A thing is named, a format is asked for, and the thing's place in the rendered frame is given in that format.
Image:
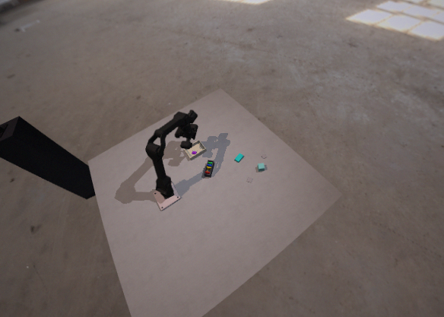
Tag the beige square tray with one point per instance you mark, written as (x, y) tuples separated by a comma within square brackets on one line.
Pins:
[(196, 146)]

